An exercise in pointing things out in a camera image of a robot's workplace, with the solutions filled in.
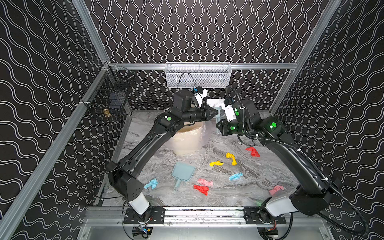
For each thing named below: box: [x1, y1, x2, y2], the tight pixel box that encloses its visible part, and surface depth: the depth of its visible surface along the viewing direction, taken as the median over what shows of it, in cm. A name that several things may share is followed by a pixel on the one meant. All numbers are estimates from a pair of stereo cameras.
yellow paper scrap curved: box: [225, 152, 238, 166], surface depth 97 cm
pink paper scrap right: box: [268, 185, 284, 195], surface depth 83 cm
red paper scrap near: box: [192, 184, 210, 196], surface depth 85 cm
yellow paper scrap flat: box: [209, 160, 224, 167], surface depth 94 cm
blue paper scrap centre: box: [229, 172, 244, 181], surface depth 88 cm
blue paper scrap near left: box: [143, 178, 158, 190], surface depth 85 cm
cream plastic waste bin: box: [172, 121, 206, 156], surface depth 80 cm
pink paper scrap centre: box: [197, 178, 214, 187], surface depth 86 cm
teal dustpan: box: [171, 160, 196, 192], surface depth 93 cm
